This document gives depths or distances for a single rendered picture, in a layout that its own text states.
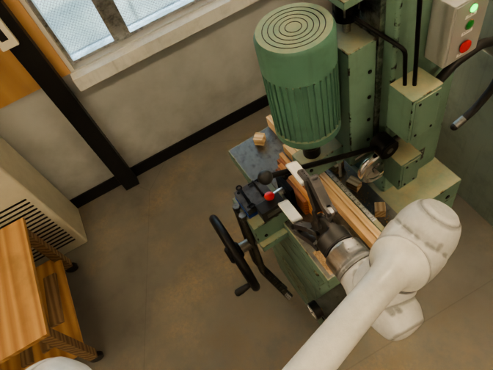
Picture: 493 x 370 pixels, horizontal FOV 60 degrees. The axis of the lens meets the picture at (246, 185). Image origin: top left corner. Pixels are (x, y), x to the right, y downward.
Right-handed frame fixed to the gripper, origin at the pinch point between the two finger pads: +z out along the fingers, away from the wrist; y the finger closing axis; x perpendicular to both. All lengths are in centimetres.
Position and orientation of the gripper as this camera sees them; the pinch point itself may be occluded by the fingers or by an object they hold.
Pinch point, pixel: (288, 186)
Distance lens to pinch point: 103.2
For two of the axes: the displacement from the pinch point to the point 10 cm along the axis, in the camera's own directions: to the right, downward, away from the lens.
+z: -4.9, -6.6, 5.7
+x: -8.7, 3.2, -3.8
